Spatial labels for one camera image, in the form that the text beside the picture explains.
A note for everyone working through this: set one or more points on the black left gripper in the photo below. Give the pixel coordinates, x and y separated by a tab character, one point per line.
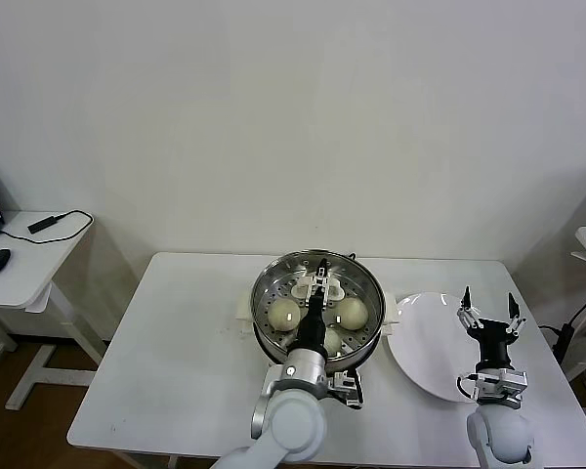
312	327

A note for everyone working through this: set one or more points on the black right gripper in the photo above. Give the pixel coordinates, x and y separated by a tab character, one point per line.
494	342

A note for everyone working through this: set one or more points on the round glass pot lid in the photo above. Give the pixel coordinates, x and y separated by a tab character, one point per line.
359	288

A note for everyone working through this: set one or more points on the white steamed baozi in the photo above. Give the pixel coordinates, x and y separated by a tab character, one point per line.
284	315
352	314
334	342

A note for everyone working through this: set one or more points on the steel perforated steamer basket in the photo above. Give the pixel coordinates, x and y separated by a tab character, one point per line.
366	346

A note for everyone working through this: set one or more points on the white oval plate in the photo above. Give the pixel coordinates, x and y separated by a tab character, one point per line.
425	347

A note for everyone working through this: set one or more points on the black power adapter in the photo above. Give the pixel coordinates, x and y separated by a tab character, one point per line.
564	339

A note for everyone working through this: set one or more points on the black usb dongle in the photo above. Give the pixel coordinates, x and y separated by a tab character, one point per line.
45	223

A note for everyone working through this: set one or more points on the white side desk with laptop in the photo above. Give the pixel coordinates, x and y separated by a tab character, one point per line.
24	278

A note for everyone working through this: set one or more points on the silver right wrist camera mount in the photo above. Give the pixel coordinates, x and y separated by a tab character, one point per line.
500	383

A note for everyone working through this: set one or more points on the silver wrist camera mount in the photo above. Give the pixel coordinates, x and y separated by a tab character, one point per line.
347	388
500	383

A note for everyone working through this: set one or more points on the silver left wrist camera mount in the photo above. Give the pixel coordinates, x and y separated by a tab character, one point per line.
347	388

